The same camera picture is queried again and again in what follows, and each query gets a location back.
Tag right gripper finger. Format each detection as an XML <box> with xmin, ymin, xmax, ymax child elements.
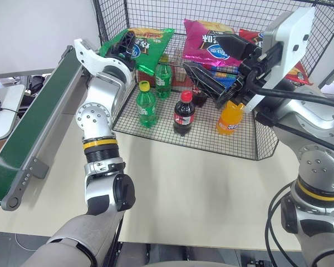
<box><xmin>217</xmin><ymin>34</ymin><xmax>252</xmax><ymax>61</ymax></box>
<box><xmin>183</xmin><ymin>62</ymin><xmax>236</xmax><ymax>100</ymax></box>

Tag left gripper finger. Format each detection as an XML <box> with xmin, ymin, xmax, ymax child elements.
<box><xmin>129</xmin><ymin>31</ymin><xmax>137</xmax><ymax>56</ymax></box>
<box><xmin>116</xmin><ymin>30</ymin><xmax>131</xmax><ymax>47</ymax></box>

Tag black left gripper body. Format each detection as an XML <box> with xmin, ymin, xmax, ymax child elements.
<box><xmin>109</xmin><ymin>41</ymin><xmax>136</xmax><ymax>61</ymax></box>

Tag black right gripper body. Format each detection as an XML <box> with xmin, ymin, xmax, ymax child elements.
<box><xmin>216</xmin><ymin>43</ymin><xmax>268</xmax><ymax>109</ymax></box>

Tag green conveyor belt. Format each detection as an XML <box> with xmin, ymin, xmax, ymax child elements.
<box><xmin>0</xmin><ymin>46</ymin><xmax>91</xmax><ymax>212</ymax></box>

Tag cola bottle red cap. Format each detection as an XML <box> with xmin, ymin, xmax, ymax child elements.
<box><xmin>191</xmin><ymin>85</ymin><xmax>209</xmax><ymax>108</ymax></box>
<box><xmin>173</xmin><ymin>90</ymin><xmax>197</xmax><ymax>137</ymax></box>

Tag blue snack bag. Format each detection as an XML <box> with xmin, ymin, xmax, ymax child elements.
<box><xmin>203</xmin><ymin>65</ymin><xmax>242</xmax><ymax>90</ymax></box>

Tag green chip bag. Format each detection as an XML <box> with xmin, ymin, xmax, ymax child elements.
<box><xmin>98</xmin><ymin>27</ymin><xmax>175</xmax><ymax>77</ymax></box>

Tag pink chip bag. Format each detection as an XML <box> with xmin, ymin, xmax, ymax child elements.
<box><xmin>183</xmin><ymin>18</ymin><xmax>244</xmax><ymax>69</ymax></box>

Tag green soda bottle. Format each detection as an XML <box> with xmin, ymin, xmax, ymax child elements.
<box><xmin>155</xmin><ymin>54</ymin><xmax>173</xmax><ymax>100</ymax></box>
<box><xmin>135</xmin><ymin>81</ymin><xmax>159</xmax><ymax>129</ymax></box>

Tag orange soda bottle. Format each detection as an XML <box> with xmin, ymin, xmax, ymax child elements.
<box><xmin>215</xmin><ymin>100</ymin><xmax>245</xmax><ymax>136</ymax></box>

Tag red chip bag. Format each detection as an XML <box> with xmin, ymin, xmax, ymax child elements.
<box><xmin>238</xmin><ymin>28</ymin><xmax>314</xmax><ymax>87</ymax></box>

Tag white panel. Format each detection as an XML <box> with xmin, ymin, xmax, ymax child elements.
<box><xmin>318</xmin><ymin>19</ymin><xmax>334</xmax><ymax>87</ymax></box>

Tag white side desk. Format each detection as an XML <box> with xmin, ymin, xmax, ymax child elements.
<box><xmin>0</xmin><ymin>83</ymin><xmax>26</xmax><ymax>143</ymax></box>

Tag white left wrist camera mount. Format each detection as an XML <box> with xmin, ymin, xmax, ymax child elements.
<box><xmin>73</xmin><ymin>38</ymin><xmax>112</xmax><ymax>76</ymax></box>

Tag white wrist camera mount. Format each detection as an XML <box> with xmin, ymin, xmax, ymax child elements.
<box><xmin>243</xmin><ymin>6</ymin><xmax>317</xmax><ymax>114</ymax></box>
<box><xmin>73</xmin><ymin>38</ymin><xmax>112</xmax><ymax>76</ymax></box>

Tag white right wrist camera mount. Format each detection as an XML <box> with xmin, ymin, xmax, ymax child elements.
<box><xmin>243</xmin><ymin>6</ymin><xmax>317</xmax><ymax>114</ymax></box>

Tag black wire rack basket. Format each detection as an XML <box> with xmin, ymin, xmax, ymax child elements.
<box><xmin>93</xmin><ymin>0</ymin><xmax>334</xmax><ymax>162</ymax></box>

